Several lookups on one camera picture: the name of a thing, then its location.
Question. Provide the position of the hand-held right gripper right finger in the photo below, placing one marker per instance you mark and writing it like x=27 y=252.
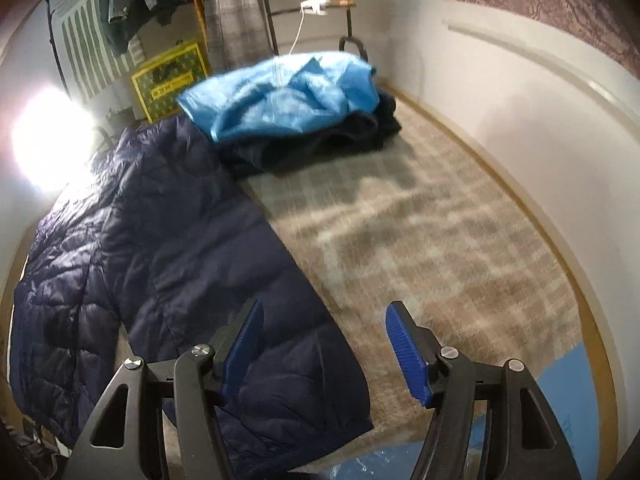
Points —
x=406 y=355

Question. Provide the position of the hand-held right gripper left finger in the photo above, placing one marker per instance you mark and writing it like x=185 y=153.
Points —
x=244 y=347

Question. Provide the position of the navy puffer jacket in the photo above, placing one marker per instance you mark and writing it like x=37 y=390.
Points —
x=175 y=260

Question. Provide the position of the beige plaid blanket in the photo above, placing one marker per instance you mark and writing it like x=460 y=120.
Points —
x=425 y=240

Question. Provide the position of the blue mat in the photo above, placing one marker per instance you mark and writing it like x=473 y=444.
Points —
x=565 y=400

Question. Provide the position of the dark folded garment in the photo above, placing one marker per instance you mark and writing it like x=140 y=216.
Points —
x=325 y=142

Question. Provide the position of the light blue jacket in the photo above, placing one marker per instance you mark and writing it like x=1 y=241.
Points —
x=260 y=95

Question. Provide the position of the yellow patterned box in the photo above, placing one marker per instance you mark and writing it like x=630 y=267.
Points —
x=170 y=80

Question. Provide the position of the hanging grey plaid cloth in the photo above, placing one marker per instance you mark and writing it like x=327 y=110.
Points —
x=235 y=20

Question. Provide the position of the striped grey white cloth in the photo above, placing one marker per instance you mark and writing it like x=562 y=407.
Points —
x=80 y=50

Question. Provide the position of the black metal rack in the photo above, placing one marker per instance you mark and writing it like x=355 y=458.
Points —
x=346 y=15

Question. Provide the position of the white clip lamp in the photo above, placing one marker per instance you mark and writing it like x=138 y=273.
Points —
x=318 y=5

